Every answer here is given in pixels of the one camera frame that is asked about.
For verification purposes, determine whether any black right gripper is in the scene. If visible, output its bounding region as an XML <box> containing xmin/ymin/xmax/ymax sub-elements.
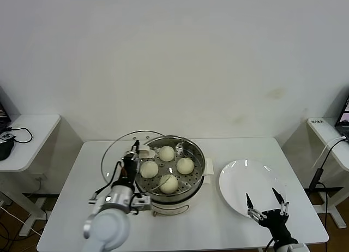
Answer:
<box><xmin>245</xmin><ymin>188</ymin><xmax>298</xmax><ymax>245</ymax></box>

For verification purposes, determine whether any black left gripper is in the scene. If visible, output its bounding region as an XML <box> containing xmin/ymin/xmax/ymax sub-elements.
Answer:
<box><xmin>121</xmin><ymin>140</ymin><xmax>141</xmax><ymax>184</ymax></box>

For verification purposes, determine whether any glass lid with cream handle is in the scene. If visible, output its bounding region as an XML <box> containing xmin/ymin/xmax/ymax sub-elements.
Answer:
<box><xmin>100</xmin><ymin>130</ymin><xmax>179</xmax><ymax>196</ymax></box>

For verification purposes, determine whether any white steamed baozi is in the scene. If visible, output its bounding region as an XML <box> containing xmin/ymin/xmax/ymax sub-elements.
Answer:
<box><xmin>176</xmin><ymin>157</ymin><xmax>195</xmax><ymax>175</ymax></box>
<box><xmin>159</xmin><ymin>174</ymin><xmax>179</xmax><ymax>195</ymax></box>
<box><xmin>158</xmin><ymin>145</ymin><xmax>176</xmax><ymax>162</ymax></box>
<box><xmin>140</xmin><ymin>161</ymin><xmax>159</xmax><ymax>179</ymax></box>

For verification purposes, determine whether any stainless steel steamer basket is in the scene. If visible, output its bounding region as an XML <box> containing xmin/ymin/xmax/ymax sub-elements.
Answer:
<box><xmin>133</xmin><ymin>136</ymin><xmax>206</xmax><ymax>204</ymax></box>

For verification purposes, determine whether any white round plate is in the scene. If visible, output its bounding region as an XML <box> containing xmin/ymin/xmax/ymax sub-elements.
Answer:
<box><xmin>218</xmin><ymin>159</ymin><xmax>287</xmax><ymax>220</ymax></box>

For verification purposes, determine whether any white side table with label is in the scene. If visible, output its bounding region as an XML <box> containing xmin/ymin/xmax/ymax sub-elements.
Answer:
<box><xmin>306</xmin><ymin>117</ymin><xmax>349</xmax><ymax>231</ymax></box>

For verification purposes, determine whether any white side table with mouse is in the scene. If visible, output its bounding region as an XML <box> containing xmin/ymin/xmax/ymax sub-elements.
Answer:
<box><xmin>0</xmin><ymin>114</ymin><xmax>61</xmax><ymax>236</ymax></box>

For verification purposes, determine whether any laptop with pink screen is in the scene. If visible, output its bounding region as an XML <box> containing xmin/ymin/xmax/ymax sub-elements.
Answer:
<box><xmin>334</xmin><ymin>92</ymin><xmax>349</xmax><ymax>143</ymax></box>

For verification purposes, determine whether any black computer mouse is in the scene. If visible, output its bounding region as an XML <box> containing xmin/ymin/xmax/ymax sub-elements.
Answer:
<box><xmin>0</xmin><ymin>140</ymin><xmax>15</xmax><ymax>161</ymax></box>

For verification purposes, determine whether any laptop with dark screen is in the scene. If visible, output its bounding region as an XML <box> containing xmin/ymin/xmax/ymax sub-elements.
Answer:
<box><xmin>0</xmin><ymin>86</ymin><xmax>12</xmax><ymax>134</ymax></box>

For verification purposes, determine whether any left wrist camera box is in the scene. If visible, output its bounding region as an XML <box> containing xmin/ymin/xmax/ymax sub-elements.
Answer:
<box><xmin>130</xmin><ymin>195</ymin><xmax>152</xmax><ymax>213</ymax></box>

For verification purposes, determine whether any black cable with adapter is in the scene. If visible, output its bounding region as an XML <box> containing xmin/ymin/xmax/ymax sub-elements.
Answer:
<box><xmin>308</xmin><ymin>139</ymin><xmax>349</xmax><ymax>236</ymax></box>

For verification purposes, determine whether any thin black looped cable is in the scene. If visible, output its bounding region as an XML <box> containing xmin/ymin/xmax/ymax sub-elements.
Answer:
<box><xmin>4</xmin><ymin>127</ymin><xmax>33</xmax><ymax>144</ymax></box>

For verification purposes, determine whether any white floor cable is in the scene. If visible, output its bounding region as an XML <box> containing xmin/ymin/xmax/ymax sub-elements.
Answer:
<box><xmin>0</xmin><ymin>206</ymin><xmax>43</xmax><ymax>236</ymax></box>

